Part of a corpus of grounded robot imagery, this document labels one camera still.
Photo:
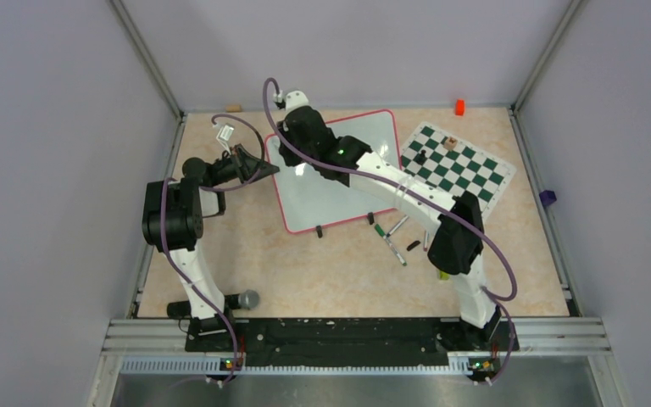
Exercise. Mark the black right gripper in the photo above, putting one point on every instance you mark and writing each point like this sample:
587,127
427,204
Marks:
288,159

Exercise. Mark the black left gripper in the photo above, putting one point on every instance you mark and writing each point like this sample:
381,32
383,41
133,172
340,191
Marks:
247,165

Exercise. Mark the pink framed whiteboard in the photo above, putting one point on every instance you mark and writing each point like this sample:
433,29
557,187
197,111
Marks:
307,200

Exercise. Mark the black marker cap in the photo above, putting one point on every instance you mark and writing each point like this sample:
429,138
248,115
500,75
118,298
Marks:
413,245

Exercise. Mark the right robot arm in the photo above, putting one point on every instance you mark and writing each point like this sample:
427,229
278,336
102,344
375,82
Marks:
453,222

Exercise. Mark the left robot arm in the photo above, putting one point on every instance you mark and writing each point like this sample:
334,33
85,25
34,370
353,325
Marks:
172,222

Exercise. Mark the small wooden piece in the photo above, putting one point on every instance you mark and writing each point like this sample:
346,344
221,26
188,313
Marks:
233,108

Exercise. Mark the green capped marker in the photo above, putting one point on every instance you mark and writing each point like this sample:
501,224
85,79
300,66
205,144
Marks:
388,242

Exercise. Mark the black chess piece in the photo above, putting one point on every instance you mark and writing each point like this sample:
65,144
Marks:
420,158

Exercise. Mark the blue capped marker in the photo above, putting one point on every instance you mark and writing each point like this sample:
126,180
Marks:
396,226

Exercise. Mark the black microphone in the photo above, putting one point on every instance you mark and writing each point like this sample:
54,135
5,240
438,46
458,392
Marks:
248,299

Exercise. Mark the green white chessboard mat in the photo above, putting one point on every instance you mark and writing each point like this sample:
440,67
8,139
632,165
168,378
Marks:
466,169

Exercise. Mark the wooden block on chessboard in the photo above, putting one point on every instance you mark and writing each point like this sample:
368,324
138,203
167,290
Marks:
450,143

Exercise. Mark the orange block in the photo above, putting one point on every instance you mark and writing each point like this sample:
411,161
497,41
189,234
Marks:
460,107

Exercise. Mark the purple block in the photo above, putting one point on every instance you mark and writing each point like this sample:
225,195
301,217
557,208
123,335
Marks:
547,198

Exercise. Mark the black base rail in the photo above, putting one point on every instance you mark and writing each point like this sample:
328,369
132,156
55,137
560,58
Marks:
352,342

